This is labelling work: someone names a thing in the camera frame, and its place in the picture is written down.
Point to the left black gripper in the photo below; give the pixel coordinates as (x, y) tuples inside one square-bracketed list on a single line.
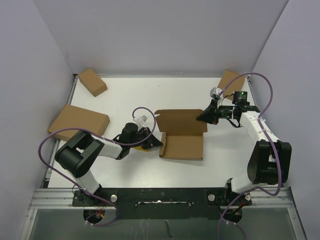
[(151, 142)]

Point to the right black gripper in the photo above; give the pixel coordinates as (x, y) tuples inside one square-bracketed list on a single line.
[(210, 114)]

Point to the yellow wooden block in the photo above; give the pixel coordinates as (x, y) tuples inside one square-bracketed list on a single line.
[(141, 149)]

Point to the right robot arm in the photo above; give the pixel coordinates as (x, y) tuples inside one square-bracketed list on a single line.
[(269, 163)]

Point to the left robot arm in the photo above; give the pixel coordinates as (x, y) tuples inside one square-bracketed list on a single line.
[(79, 153)]

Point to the small folded cardboard box left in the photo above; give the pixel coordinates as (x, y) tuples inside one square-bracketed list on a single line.
[(92, 82)]

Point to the large folded cardboard box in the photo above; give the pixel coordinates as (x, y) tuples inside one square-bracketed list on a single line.
[(76, 117)]

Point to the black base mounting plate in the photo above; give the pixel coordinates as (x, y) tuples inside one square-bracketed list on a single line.
[(175, 203)]

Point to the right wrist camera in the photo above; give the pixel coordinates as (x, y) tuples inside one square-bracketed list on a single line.
[(216, 93)]

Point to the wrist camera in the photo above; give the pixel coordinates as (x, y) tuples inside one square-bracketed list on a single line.
[(140, 120), (216, 93)]

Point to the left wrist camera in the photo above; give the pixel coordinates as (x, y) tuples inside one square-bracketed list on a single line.
[(140, 120)]

